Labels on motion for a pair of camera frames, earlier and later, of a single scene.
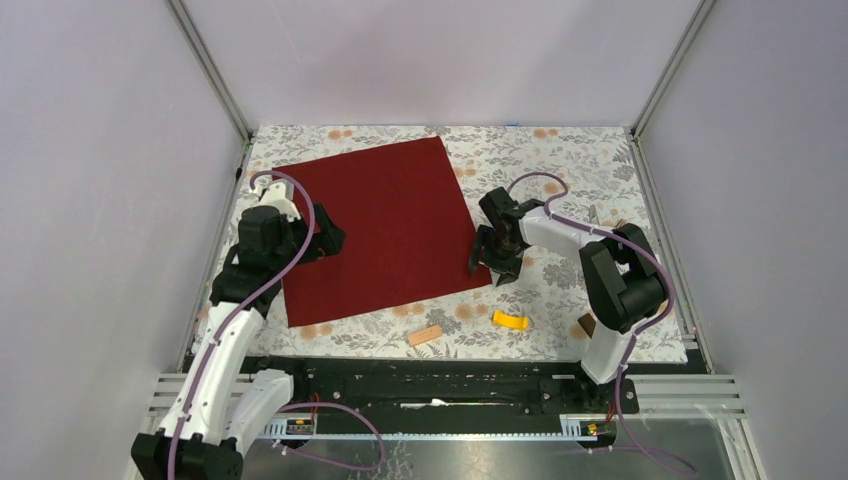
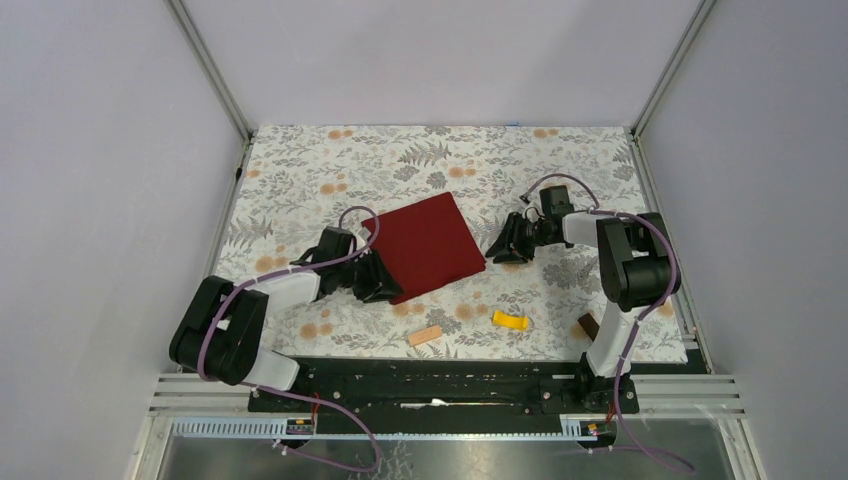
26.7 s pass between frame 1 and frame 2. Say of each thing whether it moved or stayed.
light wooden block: stayed
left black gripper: moved
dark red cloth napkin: moved
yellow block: stayed
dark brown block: stayed
